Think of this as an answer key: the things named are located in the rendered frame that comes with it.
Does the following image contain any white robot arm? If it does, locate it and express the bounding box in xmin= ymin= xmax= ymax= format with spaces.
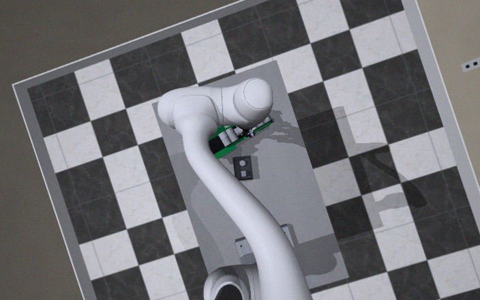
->
xmin=157 ymin=78 xmax=313 ymax=300

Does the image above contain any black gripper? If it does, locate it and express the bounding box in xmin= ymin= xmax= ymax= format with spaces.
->
xmin=237 ymin=126 xmax=255 ymax=138

